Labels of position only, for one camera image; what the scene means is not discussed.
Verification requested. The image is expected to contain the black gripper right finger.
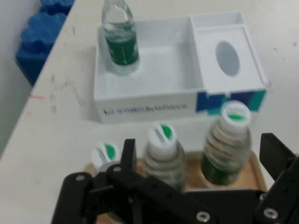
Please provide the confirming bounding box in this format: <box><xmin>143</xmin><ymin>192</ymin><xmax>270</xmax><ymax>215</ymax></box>
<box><xmin>254</xmin><ymin>133</ymin><xmax>299</xmax><ymax>224</ymax></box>

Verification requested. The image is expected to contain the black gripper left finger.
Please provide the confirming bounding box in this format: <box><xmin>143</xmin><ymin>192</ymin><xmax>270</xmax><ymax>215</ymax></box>
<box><xmin>51</xmin><ymin>139</ymin><xmax>218</xmax><ymax>224</ymax></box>

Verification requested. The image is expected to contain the green label water bottle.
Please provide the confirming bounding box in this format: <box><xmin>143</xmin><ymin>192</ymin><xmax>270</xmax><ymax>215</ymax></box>
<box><xmin>91</xmin><ymin>141</ymin><xmax>122</xmax><ymax>175</ymax></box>
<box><xmin>100</xmin><ymin>0</ymin><xmax>141</xmax><ymax>75</ymax></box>
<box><xmin>142</xmin><ymin>121</ymin><xmax>187</xmax><ymax>193</ymax></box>
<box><xmin>201</xmin><ymin>100</ymin><xmax>252</xmax><ymax>187</ymax></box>

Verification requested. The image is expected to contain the wooden bottle tray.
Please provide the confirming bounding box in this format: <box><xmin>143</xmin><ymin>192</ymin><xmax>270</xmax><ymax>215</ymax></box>
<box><xmin>83</xmin><ymin>150</ymin><xmax>268</xmax><ymax>224</ymax></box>

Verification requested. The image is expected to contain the white compartment box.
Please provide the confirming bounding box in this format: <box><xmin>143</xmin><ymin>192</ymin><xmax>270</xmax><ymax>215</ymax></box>
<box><xmin>93</xmin><ymin>10</ymin><xmax>269</xmax><ymax>124</ymax></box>

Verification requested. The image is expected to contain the white insert with oval hole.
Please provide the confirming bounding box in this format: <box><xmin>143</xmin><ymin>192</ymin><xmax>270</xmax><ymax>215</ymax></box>
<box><xmin>193</xmin><ymin>24</ymin><xmax>268</xmax><ymax>91</ymax></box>

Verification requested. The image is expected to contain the blue foam block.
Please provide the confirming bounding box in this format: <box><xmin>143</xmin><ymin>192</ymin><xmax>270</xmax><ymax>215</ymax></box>
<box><xmin>15</xmin><ymin>0</ymin><xmax>75</xmax><ymax>86</ymax></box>

